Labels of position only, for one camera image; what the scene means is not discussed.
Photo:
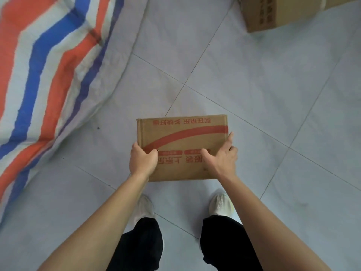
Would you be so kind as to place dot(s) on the person's left black trouser leg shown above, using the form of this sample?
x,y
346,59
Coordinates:
x,y
141,245

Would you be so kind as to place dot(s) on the plain brown cardboard box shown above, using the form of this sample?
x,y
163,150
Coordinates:
x,y
282,11

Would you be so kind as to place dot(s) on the person's black trouser leg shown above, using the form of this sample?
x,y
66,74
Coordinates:
x,y
228,245
141,245

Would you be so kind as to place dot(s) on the person's right forearm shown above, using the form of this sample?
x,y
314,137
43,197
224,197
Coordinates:
x,y
270,222

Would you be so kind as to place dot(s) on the person's left hand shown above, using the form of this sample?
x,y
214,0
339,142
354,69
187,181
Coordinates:
x,y
142,162

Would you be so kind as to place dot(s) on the person's left forearm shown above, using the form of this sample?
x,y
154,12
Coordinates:
x,y
93,225

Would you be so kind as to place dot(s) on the person's white shoe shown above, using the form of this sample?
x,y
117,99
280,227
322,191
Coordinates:
x,y
220,206
144,210

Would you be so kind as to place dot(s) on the person's right black trouser leg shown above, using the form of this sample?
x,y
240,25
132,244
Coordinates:
x,y
228,245

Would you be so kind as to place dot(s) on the person's right thumb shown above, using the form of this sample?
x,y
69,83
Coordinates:
x,y
206,154

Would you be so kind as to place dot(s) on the person's left white shoe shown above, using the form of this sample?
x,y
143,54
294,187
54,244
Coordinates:
x,y
144,210

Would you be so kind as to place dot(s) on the striped red blue white tarpaulin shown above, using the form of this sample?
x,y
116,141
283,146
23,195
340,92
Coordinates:
x,y
48,81

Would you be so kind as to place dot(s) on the cardboard box with red print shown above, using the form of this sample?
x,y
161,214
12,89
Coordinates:
x,y
183,146

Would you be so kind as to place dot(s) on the person's right white shoe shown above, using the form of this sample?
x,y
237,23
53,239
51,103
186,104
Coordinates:
x,y
220,206

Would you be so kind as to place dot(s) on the person's left thumb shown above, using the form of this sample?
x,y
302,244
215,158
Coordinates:
x,y
151,153

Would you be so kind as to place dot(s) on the person's right hand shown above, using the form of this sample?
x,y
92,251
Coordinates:
x,y
221,162

